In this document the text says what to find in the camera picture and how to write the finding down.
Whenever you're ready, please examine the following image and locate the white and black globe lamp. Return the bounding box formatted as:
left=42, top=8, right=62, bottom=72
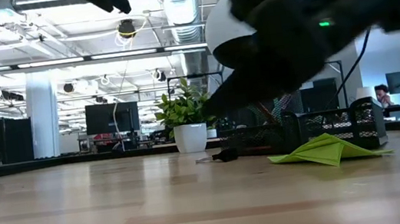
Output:
left=200, top=0, right=269, bottom=76

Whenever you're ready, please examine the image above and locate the small white pot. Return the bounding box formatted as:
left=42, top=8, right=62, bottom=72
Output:
left=205, top=126, right=219, bottom=140

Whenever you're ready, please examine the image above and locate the folded green paper sheet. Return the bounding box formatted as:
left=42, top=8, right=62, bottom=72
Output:
left=265, top=124, right=396, bottom=176

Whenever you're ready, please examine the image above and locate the ribbed silver ventilation duct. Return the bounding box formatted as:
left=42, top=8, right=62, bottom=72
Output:
left=157, top=0, right=212, bottom=79

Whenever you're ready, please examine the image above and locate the black ceiling-hung device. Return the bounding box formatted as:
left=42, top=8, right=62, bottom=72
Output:
left=116, top=18, right=137, bottom=41

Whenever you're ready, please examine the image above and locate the white round column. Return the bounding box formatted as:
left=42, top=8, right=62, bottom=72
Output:
left=22, top=73, right=65, bottom=161

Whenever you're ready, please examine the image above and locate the black screen behind frame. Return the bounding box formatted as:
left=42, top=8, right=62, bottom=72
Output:
left=299, top=77, right=341, bottom=114

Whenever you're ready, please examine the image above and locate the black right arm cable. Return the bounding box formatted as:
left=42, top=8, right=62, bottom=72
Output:
left=312, top=26, right=382, bottom=113

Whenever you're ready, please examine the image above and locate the person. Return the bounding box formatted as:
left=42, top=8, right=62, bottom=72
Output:
left=373, top=82, right=395, bottom=109

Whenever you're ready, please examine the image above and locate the black table frame rail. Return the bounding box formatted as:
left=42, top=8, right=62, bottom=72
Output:
left=0, top=135, right=223, bottom=179

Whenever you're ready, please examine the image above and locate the white lampshade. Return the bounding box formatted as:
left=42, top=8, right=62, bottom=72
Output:
left=353, top=84, right=378, bottom=102

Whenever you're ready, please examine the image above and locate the black mesh desk organizer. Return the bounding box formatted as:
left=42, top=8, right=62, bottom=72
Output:
left=213, top=80, right=391, bottom=171

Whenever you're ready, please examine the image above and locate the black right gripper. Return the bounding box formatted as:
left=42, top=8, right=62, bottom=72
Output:
left=187, top=0, right=345, bottom=119

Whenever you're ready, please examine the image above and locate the black computer monitor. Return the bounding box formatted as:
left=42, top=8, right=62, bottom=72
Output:
left=83, top=99, right=142, bottom=137

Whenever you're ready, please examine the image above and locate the green plant in white pot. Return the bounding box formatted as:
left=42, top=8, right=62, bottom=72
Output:
left=150, top=72, right=226, bottom=158

